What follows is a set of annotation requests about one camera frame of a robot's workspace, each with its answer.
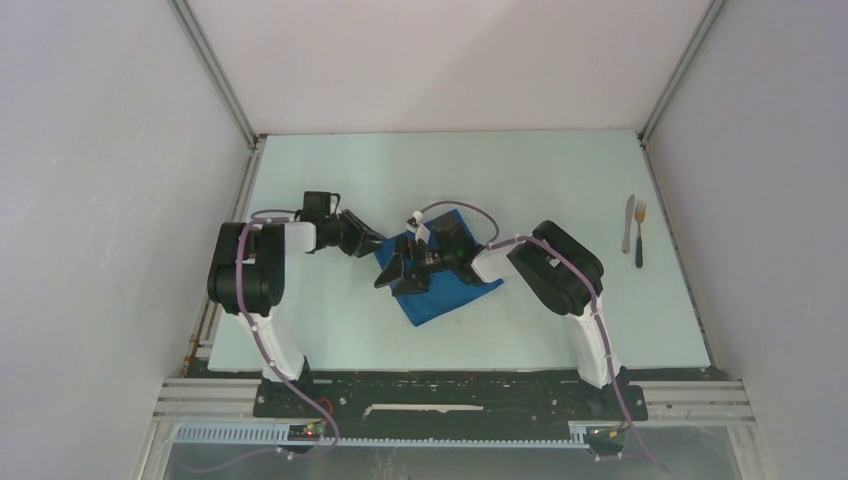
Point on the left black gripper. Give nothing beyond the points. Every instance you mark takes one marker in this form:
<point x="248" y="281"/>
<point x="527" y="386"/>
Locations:
<point x="359" y="232"/>

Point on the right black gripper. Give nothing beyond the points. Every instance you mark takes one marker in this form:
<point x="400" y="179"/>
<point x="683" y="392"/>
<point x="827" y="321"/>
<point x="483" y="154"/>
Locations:
<point x="412" y="284"/>

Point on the blue cloth napkin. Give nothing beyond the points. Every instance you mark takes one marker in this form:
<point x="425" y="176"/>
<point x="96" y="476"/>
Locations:
<point x="446" y="293"/>

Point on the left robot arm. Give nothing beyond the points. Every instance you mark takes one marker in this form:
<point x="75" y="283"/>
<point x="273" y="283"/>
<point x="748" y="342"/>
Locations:
<point x="247" y="274"/>

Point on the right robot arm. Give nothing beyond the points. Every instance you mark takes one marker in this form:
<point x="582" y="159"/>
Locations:
<point x="561" y="272"/>

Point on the silver knife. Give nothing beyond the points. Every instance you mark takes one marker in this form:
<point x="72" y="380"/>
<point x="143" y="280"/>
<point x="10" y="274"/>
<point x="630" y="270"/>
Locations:
<point x="630" y="211"/>

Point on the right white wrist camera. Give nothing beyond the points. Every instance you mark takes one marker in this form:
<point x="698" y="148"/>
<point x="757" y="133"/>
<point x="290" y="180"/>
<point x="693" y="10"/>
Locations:
<point x="416" y="226"/>

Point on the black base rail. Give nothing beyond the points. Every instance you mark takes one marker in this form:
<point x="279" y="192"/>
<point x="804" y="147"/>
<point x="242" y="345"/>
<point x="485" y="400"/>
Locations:
<point x="477" y="405"/>

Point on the white cable duct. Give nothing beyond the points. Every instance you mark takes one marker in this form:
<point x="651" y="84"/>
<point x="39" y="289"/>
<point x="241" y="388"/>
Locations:
<point x="280" y="435"/>

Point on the left aluminium frame post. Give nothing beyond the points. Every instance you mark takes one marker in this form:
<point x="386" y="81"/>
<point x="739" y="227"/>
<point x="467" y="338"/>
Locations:
<point x="190" y="23"/>

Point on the aluminium frame post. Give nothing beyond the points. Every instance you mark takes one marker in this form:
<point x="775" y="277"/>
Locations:
<point x="190" y="23"/>
<point x="690" y="53"/>

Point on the gold fork dark handle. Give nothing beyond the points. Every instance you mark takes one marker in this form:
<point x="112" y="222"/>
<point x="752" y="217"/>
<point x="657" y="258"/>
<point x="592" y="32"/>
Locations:
<point x="639" y="216"/>

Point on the right aluminium frame post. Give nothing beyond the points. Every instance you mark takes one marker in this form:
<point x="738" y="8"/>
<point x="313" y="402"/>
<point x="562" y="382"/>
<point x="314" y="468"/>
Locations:
<point x="690" y="53"/>

